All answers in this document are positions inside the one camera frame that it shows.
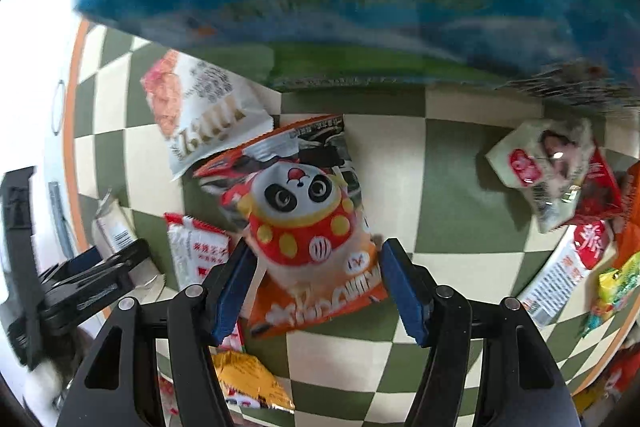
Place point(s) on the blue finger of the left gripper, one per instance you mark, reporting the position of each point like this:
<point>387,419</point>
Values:
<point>83,286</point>

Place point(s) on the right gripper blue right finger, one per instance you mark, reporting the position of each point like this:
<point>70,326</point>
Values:
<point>520,383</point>

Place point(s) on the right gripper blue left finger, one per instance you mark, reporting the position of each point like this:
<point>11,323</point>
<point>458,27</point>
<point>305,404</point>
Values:
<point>117,385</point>

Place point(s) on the small cream carton box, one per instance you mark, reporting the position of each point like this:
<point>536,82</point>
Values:
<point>111,233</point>

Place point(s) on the yellow black snack bag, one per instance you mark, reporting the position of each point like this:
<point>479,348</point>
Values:
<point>245,382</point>

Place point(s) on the red white long snack packet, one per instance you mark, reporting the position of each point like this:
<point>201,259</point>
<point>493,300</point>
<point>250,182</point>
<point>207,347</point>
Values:
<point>195,247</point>

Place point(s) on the colourful gumball candy bag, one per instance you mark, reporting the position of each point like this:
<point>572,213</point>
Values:
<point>614,289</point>

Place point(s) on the red white clear snack packet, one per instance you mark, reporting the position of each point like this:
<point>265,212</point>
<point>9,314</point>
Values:
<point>578,252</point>

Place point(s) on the small red snack bag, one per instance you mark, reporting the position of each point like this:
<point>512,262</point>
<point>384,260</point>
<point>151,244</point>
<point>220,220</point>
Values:
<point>599,197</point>

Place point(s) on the white pizza snack bag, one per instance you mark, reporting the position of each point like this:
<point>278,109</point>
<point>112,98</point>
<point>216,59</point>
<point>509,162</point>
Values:
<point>201,109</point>

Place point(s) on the white snack bag with portrait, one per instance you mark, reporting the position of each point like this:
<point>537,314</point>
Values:
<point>548,161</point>

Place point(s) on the orange panda snack bag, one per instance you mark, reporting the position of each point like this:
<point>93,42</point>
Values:
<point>295,197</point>

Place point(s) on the orange triangular snack bag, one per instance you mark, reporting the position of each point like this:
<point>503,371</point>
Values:
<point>627,225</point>

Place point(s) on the blue smartphone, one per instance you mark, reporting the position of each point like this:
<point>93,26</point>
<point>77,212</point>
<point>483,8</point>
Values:
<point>59,219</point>

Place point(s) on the green checkered table mat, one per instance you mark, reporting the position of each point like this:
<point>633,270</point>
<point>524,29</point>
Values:
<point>419,156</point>

